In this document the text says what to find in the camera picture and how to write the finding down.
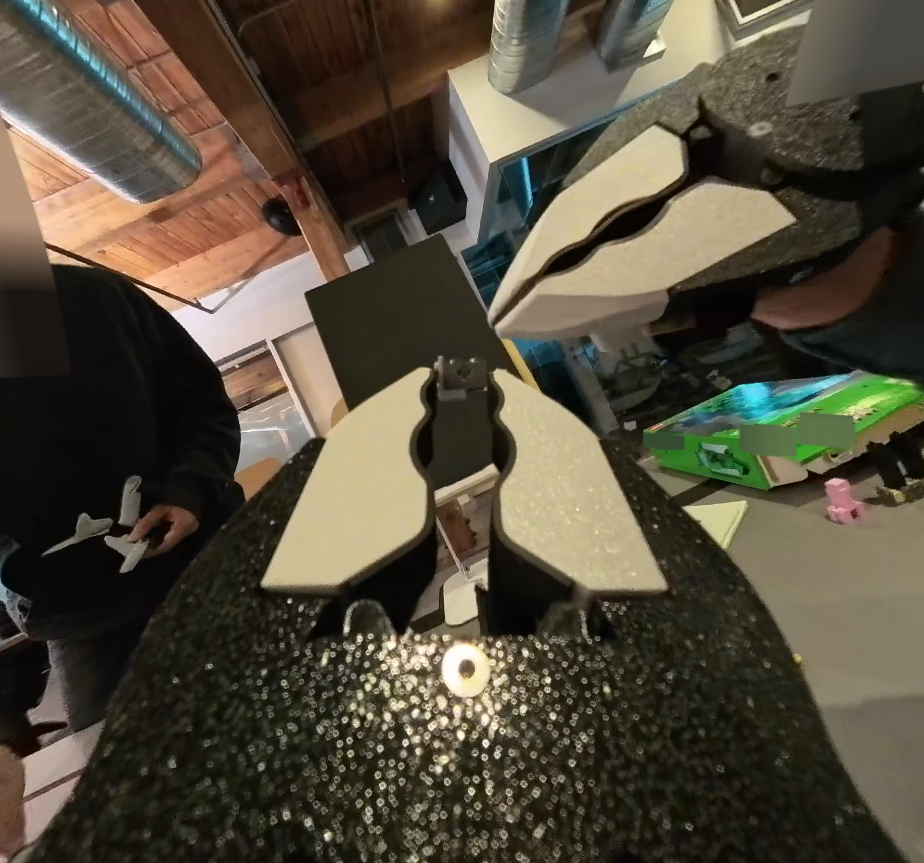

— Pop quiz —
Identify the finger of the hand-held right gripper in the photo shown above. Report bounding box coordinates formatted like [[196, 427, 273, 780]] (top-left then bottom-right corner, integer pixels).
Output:
[[489, 183, 797, 353], [488, 123, 690, 319]]

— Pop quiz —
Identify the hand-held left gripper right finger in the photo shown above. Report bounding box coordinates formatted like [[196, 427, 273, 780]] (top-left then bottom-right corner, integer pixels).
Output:
[[491, 368, 670, 604]]

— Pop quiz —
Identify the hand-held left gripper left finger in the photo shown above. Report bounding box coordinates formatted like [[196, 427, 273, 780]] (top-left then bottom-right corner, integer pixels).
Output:
[[260, 366, 441, 600]]

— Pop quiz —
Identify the grey brick with cross hole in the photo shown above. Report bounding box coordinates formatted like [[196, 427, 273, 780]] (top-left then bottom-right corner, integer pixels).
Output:
[[436, 356, 486, 403]]

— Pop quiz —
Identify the person's right hand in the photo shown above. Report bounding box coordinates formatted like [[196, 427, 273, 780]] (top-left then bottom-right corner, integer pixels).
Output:
[[754, 231, 896, 333]]

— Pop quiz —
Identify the glass partition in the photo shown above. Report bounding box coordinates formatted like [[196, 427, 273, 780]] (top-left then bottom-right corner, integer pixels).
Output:
[[462, 123, 636, 315]]

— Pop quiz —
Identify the green toy set box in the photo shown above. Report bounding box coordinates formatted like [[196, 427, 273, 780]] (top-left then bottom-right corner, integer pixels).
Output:
[[642, 371, 924, 492]]

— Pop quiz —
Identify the black table with wooden edge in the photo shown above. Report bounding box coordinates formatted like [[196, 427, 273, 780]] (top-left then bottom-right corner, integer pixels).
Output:
[[305, 233, 539, 496]]

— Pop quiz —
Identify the pink toy pig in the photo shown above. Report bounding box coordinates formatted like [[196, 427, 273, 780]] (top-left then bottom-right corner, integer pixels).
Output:
[[823, 477, 867, 526]]

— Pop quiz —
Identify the black and tan brick build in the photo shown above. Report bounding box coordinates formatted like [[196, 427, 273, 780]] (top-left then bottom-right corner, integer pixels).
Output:
[[862, 430, 924, 506]]

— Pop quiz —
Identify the black wall speaker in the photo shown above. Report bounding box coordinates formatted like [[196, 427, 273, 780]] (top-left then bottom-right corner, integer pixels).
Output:
[[408, 163, 469, 236]]

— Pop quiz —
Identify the black dome camera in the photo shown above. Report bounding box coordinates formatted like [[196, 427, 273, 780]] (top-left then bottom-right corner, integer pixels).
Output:
[[260, 195, 304, 237]]

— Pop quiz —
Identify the large silver air duct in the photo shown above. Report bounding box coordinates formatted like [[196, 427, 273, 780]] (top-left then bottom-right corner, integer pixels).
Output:
[[0, 0, 205, 206]]

